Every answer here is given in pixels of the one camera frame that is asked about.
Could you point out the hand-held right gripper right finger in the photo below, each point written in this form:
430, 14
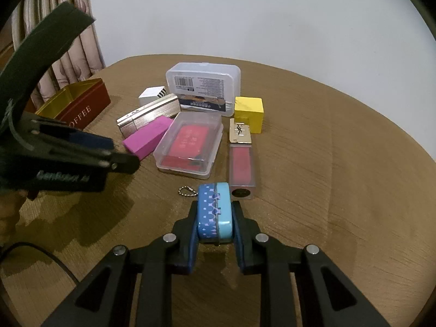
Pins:
239, 248

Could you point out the beige patterned curtain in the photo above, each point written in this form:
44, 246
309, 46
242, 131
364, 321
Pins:
83, 44

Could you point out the small clear box red contents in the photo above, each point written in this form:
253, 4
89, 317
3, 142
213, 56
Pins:
190, 143

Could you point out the white tube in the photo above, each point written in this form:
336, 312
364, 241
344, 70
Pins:
153, 112

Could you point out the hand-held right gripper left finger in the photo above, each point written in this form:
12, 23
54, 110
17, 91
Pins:
192, 245

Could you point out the gold metal tray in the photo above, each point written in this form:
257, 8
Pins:
88, 104

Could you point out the white labelled box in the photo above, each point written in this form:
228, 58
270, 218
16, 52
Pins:
204, 81

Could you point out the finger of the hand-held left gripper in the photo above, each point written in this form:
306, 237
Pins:
85, 139
115, 163

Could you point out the yellow cube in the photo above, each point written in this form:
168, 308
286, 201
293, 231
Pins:
248, 112

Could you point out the blue patterned small tin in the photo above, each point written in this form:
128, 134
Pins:
214, 214

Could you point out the white cube with black stripes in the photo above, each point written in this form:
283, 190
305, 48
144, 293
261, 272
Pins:
150, 96

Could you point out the pink block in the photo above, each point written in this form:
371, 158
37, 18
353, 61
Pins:
146, 140

